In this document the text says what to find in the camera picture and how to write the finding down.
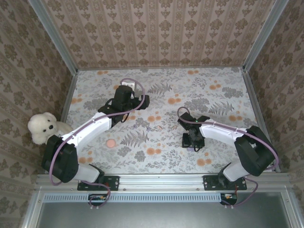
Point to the aluminium front frame rail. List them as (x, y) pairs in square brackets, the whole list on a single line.
[(161, 181)]

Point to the grey metal sheet panel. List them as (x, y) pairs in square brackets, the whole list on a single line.
[(166, 216)]

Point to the aluminium back edge rail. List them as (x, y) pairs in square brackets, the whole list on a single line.
[(166, 68)]

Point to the white teddy bear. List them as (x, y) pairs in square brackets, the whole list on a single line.
[(45, 128)]

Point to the aluminium lower frame bar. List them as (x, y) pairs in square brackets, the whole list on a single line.
[(288, 209), (31, 211)]

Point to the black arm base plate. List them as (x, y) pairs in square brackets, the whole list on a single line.
[(209, 183), (114, 183)]

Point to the purple earbud charging case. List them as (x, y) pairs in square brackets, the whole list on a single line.
[(190, 150)]

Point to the small control board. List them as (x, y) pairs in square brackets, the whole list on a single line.
[(229, 197), (97, 198)]

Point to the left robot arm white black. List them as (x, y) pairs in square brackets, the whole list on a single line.
[(95, 123)]

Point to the aluminium side rail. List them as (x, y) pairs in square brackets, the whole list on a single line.
[(70, 95), (259, 114)]

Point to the pink earbud charging case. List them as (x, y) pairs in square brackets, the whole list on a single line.
[(111, 143)]

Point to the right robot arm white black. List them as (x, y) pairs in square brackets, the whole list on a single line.
[(221, 133)]

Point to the aluminium corner post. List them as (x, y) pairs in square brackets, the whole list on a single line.
[(264, 35), (54, 35)]

